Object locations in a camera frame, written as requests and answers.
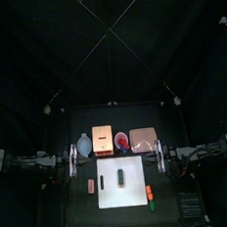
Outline thin diagonal brace cable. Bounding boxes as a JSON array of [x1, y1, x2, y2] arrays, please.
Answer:
[[68, 0, 178, 107], [38, 0, 159, 105]]

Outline brown square tray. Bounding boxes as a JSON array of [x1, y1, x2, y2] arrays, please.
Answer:
[[128, 126, 159, 155]]

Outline toy sushi roll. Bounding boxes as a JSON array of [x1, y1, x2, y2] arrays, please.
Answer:
[[116, 167, 126, 187]]

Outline white cutting board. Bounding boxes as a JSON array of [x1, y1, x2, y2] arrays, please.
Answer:
[[93, 154, 149, 210]]

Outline green toy vegetable piece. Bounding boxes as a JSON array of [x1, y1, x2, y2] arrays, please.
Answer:
[[149, 199, 157, 212]]

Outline metal frame clamp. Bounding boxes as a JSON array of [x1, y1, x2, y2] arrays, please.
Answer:
[[217, 15, 227, 26]]

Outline orange toy carrot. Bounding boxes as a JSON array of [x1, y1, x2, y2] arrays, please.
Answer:
[[144, 185, 155, 202]]

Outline grey-blue bowl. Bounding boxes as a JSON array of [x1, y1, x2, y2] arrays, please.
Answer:
[[75, 131, 94, 159]]

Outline wooden box with red drawer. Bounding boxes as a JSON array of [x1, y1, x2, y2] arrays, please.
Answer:
[[90, 124, 115, 158]]

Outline red plastic cup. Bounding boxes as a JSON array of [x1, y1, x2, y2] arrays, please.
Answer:
[[113, 131, 131, 152]]

